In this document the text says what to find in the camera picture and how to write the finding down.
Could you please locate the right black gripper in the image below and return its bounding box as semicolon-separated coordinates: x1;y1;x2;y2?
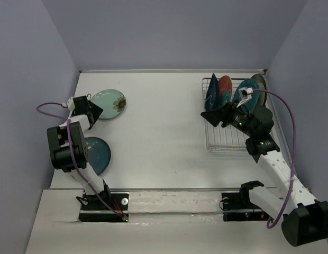
201;99;256;138

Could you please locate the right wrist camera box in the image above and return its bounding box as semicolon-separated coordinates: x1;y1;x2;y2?
233;87;253;108

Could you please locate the light green flower plate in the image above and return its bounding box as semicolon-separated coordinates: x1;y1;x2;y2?
91;89;126;120

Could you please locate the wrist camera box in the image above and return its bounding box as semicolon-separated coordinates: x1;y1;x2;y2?
233;87;253;108
61;97;75;111

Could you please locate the cream plate with grey rim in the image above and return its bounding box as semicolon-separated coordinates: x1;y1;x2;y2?
251;74;267;106

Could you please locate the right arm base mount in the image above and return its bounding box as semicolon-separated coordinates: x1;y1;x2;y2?
218;180;269;222

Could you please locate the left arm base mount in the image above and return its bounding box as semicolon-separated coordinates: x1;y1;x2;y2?
76;192;129;223

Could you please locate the teal scalloped plate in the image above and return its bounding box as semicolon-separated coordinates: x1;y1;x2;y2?
232;79;260;113

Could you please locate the blue speckled round plate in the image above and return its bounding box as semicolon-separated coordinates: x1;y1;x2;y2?
85;137;111;175

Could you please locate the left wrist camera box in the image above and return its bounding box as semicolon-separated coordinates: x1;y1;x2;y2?
61;97;75;111

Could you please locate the red and teal plate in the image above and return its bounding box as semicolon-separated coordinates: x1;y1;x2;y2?
218;76;233;107

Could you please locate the metal wire dish rack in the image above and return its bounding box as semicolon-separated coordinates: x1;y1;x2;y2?
201;77;273;153

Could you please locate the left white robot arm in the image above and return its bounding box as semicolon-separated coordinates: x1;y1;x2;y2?
47;96;112;209

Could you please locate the dark blue teardrop plate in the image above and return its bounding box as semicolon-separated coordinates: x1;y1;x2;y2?
205;74;220;111

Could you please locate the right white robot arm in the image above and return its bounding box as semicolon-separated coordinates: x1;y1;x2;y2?
201;103;328;247

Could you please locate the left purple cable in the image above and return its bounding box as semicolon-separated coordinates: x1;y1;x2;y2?
36;102;127;220

